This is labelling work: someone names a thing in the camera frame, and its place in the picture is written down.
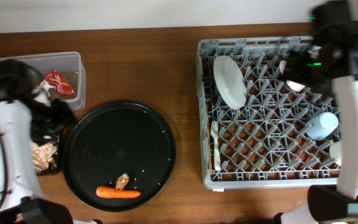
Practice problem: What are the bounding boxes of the orange carrot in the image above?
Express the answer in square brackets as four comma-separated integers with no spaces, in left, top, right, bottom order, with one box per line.
[96,186,141,199]

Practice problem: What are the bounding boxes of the crumpled white tissue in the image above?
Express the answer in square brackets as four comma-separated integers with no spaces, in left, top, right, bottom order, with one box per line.
[32,80,53,105]

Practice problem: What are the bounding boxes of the red snack wrapper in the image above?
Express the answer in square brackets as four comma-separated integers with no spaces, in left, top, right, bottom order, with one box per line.
[44,70,74,96]

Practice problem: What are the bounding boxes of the round black serving tray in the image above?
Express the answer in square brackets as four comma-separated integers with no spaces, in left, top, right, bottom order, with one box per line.
[63,101,176,212]

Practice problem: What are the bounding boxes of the pink white small bowl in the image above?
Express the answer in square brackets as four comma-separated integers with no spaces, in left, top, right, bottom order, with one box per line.
[279,60,305,92]

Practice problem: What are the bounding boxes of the white paper cup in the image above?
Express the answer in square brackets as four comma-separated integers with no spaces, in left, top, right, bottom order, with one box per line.
[329,141,342,166]

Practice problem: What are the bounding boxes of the grey plastic dishwasher rack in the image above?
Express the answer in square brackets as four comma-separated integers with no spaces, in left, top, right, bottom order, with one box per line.
[196,36,340,190]

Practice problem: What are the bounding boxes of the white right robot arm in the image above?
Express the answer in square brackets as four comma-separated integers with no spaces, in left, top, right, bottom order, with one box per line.
[273,1,358,223]

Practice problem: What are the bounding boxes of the brown food lump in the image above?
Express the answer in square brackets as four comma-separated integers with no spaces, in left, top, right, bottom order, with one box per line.
[115,173,130,190]

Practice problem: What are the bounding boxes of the small white label sticker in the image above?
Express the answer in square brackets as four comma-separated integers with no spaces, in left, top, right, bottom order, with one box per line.
[213,188,224,192]

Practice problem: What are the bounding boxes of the light blue plastic cup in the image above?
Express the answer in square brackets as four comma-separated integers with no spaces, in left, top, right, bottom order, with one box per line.
[306,112,339,141]

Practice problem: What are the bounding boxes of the wooden chopstick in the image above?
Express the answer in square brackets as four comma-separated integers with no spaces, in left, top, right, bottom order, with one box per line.
[205,103,213,175]

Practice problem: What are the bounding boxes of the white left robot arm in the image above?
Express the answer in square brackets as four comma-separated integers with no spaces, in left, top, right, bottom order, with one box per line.
[0,59,76,223]

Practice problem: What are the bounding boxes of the clear plastic waste bin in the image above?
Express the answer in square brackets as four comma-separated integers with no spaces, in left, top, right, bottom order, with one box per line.
[14,52,86,110]

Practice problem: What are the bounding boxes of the grey plate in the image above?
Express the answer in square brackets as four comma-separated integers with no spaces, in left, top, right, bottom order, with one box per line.
[213,55,247,110]

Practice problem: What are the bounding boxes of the rice and food scraps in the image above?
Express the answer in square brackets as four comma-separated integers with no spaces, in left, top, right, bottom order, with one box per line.
[31,135,59,175]

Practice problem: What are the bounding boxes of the white plastic fork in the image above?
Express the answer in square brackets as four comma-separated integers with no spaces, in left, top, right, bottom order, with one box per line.
[211,121,221,171]

